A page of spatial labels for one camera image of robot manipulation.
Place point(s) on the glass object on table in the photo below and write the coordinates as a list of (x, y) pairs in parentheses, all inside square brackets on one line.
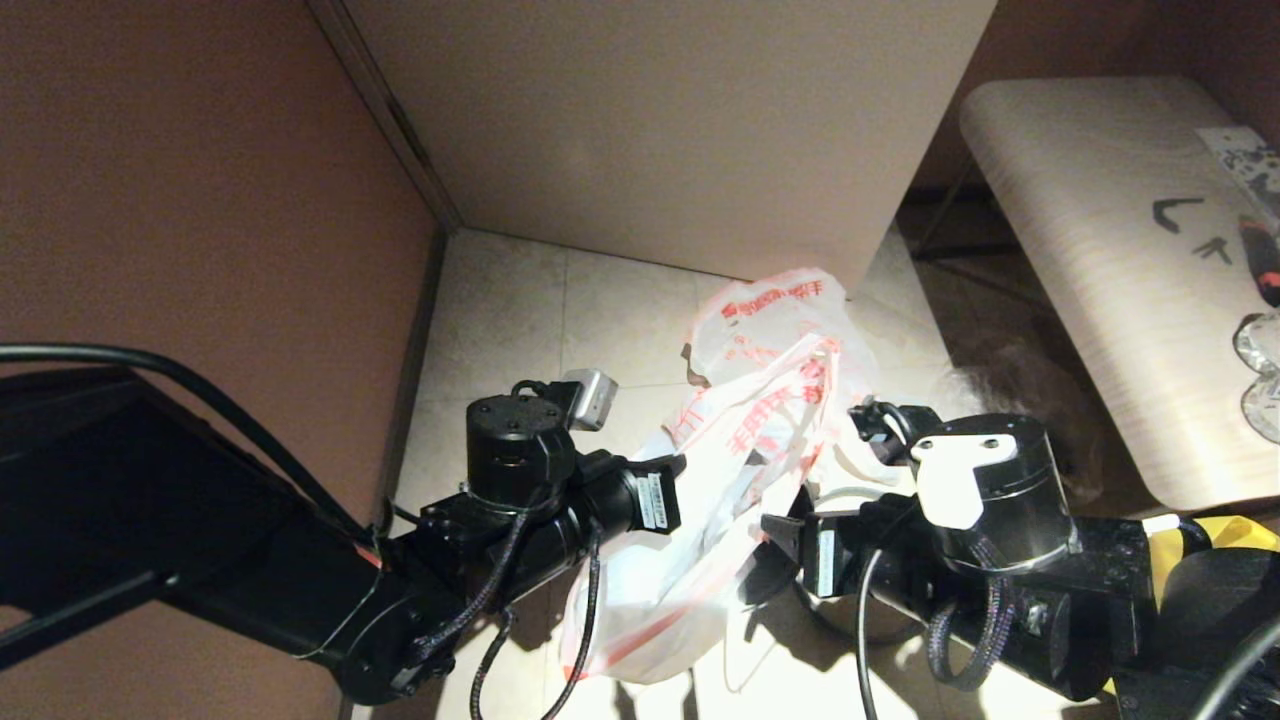
[(1262, 345)]

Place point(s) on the black angle bracket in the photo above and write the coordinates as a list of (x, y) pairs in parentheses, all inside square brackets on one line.
[(1163, 213)]

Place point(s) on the crumpled clear plastic bag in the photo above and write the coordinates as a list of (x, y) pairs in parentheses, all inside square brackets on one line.
[(1050, 400)]

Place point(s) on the yellow plastic bag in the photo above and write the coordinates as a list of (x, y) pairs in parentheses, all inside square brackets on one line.
[(1240, 535)]

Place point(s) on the printed paper sheet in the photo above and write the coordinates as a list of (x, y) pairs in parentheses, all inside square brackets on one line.
[(1247, 163)]

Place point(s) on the dark door frame strip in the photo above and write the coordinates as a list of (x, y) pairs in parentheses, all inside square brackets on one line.
[(400, 130)]

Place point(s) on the dark baseboard strip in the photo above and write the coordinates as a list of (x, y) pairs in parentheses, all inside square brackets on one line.
[(425, 320)]

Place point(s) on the white wood-grain table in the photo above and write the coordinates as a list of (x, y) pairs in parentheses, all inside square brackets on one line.
[(1080, 200)]

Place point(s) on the black metal table leg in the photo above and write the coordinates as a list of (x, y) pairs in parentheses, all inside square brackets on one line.
[(945, 215)]

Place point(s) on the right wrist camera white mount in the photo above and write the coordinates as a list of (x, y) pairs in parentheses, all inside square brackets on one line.
[(955, 470)]

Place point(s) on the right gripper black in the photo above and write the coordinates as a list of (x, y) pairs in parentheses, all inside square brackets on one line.
[(1050, 590)]

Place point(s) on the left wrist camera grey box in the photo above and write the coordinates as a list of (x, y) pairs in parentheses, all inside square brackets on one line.
[(592, 398)]

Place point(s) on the small black forked bracket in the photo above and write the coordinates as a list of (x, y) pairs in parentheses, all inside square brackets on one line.
[(1214, 250)]

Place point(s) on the crumpled clear plastic cup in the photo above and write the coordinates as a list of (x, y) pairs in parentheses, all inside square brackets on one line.
[(1262, 410)]

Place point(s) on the red and black hand tool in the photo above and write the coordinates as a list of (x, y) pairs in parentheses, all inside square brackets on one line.
[(1264, 263)]

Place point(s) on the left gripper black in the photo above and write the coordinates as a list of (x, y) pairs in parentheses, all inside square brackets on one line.
[(530, 500)]

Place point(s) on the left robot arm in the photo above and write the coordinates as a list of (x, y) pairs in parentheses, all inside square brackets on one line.
[(150, 500)]

